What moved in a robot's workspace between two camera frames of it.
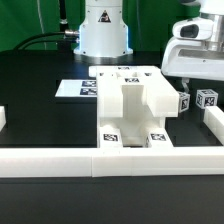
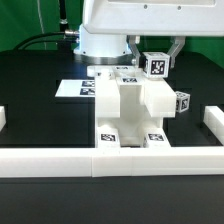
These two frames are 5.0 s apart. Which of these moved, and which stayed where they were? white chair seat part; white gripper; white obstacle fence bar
Moved: white gripper
Stayed: white chair seat part; white obstacle fence bar
